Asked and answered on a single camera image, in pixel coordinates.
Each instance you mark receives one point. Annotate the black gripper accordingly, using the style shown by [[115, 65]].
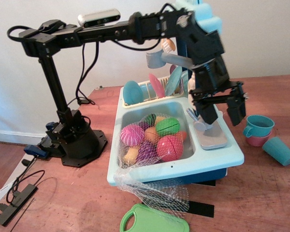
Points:
[[213, 86]]

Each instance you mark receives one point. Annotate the grey toy faucet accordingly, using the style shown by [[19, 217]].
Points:
[[210, 136]]

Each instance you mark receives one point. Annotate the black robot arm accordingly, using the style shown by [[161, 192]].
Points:
[[72, 139]]

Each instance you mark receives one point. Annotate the teal toy mug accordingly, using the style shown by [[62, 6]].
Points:
[[258, 126]]

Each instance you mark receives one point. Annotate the white toy soap bottle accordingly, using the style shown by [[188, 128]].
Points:
[[191, 85]]

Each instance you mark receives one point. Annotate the light blue toy sink unit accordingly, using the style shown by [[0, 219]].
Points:
[[196, 164]]

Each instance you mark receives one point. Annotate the pink toy cup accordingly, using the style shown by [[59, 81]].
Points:
[[257, 141]]

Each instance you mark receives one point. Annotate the light blue toy plate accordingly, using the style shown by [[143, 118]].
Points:
[[173, 81]]

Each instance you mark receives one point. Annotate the green toy fruit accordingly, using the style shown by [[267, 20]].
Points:
[[168, 126]]

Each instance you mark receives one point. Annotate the teal toy tumbler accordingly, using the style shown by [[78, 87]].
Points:
[[278, 150]]

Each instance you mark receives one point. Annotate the pink red toy fruit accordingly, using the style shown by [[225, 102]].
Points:
[[170, 148]]

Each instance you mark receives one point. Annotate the pink toy plate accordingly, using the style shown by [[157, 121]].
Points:
[[157, 86]]

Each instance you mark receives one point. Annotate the cream dish rack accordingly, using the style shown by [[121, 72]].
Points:
[[150, 96]]

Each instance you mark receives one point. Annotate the white mesh net bag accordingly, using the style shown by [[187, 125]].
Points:
[[140, 171]]

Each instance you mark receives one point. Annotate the toy dish brush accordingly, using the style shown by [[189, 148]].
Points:
[[168, 45]]

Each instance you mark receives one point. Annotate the teal toy plate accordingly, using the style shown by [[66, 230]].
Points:
[[132, 93]]

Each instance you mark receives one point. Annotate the magenta toy onion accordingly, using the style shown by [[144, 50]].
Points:
[[132, 135]]

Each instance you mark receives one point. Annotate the black velcro strip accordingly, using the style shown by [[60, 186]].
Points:
[[201, 209]]

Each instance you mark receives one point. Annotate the green toy cutting board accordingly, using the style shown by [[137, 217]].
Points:
[[141, 218]]

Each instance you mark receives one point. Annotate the black usb hub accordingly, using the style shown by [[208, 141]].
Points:
[[9, 211]]

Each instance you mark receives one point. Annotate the silver depth camera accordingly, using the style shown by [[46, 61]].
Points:
[[99, 17]]

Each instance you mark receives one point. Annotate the blue cable connector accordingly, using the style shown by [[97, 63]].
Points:
[[35, 151]]

